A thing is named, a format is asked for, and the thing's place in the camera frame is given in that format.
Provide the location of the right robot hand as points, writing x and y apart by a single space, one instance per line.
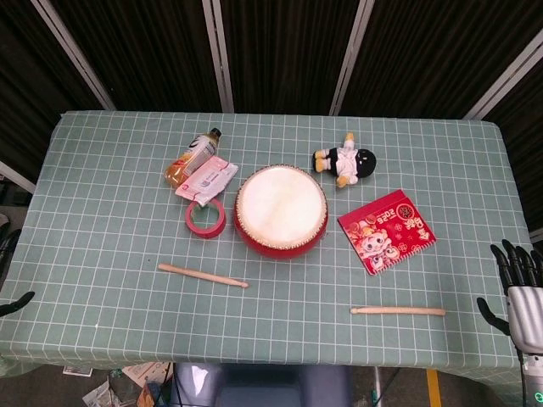
526 313

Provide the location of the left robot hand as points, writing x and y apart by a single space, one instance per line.
17 303

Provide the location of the wooden drumstick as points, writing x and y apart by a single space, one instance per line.
399 311
199 274

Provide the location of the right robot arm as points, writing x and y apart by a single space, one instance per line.
533 377

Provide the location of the green grid cutting mat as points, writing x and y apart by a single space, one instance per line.
127 237

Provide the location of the red drum white skin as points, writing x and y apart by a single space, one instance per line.
280 207

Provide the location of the papers on floor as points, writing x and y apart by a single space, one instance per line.
140 375

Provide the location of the red spiral calendar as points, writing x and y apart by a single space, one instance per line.
386 237

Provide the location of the red tape roll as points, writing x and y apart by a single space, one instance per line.
212 231

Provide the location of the pink wet wipes packet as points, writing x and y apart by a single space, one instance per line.
208 180

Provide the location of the plush doll black head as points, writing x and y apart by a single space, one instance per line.
348 161

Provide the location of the orange drink bottle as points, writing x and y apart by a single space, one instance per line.
197 148

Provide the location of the dark blue robot torso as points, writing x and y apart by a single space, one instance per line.
263 386

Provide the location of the white partition post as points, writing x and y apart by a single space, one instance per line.
505 78
352 55
72 51
218 55

